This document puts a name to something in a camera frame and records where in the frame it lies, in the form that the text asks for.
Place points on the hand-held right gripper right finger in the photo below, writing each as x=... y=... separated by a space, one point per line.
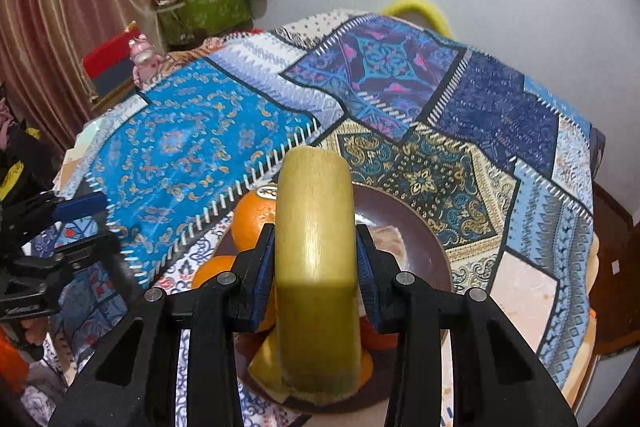
x=367 y=292

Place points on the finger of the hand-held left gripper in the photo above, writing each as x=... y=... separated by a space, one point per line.
x=75 y=207
x=75 y=253

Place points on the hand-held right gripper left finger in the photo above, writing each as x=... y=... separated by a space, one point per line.
x=262 y=287

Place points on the red tomato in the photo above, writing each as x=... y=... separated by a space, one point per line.
x=380 y=334

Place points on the pomelo segment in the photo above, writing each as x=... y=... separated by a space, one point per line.
x=390 y=247

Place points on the brown round plate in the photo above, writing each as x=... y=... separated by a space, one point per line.
x=415 y=257

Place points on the yellow-green sugarcane piece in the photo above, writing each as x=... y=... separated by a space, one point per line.
x=315 y=257
x=265 y=367

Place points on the large mandarin orange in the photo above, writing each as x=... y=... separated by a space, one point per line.
x=255 y=217

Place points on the person's left hand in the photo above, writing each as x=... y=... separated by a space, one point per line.
x=36 y=332

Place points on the blue patchwork tablecloth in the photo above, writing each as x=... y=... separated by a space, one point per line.
x=175 y=142

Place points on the red and blue box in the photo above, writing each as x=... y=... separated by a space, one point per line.
x=107 y=67

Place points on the pink toy figure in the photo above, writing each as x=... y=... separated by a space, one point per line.
x=145 y=59

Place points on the striped brown curtain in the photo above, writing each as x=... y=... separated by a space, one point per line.
x=75 y=7

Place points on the yellow blanket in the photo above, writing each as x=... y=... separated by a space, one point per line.
x=582 y=332

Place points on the green box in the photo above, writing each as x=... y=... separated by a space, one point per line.
x=205 y=14

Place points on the wooden door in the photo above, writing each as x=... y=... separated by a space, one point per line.
x=617 y=267

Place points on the yellow fuzzy cushion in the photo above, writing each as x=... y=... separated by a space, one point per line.
x=420 y=9

